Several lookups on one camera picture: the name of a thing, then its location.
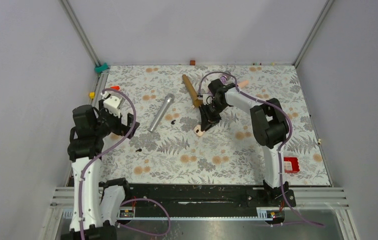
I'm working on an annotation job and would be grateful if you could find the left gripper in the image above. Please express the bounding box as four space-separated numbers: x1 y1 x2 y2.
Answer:
94 99 140 138

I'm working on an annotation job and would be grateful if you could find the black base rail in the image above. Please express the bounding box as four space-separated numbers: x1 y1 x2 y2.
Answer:
128 183 287 218

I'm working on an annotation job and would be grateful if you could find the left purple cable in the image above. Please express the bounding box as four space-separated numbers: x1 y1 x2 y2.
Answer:
77 87 138 240

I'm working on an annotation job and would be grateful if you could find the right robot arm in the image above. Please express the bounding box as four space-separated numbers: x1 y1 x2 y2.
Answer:
194 79 292 208

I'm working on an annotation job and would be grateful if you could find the pink microphone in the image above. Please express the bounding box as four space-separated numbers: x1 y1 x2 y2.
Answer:
237 80 250 89

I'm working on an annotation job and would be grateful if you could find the bottom purple cable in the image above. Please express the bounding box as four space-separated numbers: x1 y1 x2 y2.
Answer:
115 199 171 238

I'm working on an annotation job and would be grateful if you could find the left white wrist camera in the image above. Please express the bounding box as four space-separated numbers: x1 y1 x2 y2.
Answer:
102 93 124 118

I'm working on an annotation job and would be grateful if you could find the floral table mat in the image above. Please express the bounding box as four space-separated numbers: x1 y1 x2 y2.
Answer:
100 65 331 186

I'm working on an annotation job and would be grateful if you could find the purple glitter microphone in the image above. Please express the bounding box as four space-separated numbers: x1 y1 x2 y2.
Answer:
219 71 232 85

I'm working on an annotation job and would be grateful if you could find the red box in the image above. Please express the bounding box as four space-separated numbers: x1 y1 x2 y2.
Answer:
283 156 300 174

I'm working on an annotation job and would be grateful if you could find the beige charging case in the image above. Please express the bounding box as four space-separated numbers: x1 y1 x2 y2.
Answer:
193 125 205 137

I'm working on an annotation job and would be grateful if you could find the teal corner clip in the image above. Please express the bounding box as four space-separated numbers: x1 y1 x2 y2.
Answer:
94 62 109 74

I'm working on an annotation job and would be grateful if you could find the silver microphone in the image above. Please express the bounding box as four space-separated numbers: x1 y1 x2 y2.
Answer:
148 93 175 133

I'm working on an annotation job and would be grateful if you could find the red triangle block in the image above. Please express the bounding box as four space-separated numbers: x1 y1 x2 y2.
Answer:
110 85 120 91

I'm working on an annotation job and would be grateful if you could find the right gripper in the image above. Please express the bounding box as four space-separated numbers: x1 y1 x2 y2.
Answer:
199 100 228 132

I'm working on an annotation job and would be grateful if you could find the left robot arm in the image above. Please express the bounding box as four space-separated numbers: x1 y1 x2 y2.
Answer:
60 96 140 240

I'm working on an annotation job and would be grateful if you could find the gold microphone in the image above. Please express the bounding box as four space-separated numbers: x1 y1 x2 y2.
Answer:
182 74 203 108

